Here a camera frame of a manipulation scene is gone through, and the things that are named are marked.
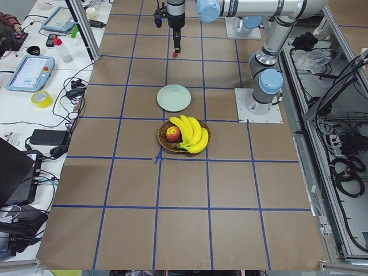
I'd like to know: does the far teach pendant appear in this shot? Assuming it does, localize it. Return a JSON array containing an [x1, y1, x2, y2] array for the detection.
[[41, 6, 75, 33]]

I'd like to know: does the paper cup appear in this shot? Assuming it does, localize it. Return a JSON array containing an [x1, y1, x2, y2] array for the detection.
[[85, 7, 97, 20]]

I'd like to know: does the black power adapter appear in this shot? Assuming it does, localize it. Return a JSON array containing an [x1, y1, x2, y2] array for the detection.
[[29, 129, 67, 146]]

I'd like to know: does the near teach pendant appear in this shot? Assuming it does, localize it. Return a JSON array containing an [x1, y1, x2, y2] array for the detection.
[[6, 55, 55, 93]]

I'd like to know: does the black phone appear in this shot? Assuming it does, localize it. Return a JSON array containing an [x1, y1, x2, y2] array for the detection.
[[45, 34, 57, 48]]

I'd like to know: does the aluminium frame post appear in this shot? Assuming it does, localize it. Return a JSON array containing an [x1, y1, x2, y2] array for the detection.
[[65, 0, 101, 62]]

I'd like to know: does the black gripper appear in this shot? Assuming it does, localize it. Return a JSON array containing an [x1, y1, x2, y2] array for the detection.
[[166, 0, 185, 53]]

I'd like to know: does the woven wicker basket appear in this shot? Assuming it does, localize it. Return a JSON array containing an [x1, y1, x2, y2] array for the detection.
[[158, 119, 211, 153]]

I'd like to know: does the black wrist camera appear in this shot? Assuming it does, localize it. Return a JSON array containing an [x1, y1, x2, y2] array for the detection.
[[154, 2, 167, 28]]

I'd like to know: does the white crumpled cloth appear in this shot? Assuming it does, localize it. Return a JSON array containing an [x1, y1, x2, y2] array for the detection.
[[296, 49, 331, 74]]

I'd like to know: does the light green plate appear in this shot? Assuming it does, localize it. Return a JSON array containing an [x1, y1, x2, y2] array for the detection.
[[156, 85, 191, 112]]

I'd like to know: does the black laptop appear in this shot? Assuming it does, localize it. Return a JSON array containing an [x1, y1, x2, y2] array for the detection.
[[1, 139, 41, 207]]

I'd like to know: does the red apple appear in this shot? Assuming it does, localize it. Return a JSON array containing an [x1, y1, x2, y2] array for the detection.
[[166, 126, 181, 143]]

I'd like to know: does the yellow tape roll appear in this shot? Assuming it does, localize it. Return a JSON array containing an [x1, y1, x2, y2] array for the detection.
[[31, 90, 53, 109]]

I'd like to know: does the green marker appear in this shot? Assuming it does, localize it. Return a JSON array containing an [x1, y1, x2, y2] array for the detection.
[[71, 25, 79, 39]]

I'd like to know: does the teach pendant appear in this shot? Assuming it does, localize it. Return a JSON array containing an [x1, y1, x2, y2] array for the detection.
[[41, 6, 75, 33], [6, 55, 55, 93]]

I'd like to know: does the yellow banana bunch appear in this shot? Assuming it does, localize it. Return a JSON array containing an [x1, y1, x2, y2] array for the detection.
[[169, 115, 210, 154]]

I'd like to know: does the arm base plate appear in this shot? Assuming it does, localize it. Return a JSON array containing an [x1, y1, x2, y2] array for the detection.
[[235, 88, 283, 124], [225, 16, 262, 40]]

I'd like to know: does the clear bottle red cap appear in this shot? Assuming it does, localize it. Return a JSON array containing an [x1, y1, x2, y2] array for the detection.
[[53, 36, 73, 63]]

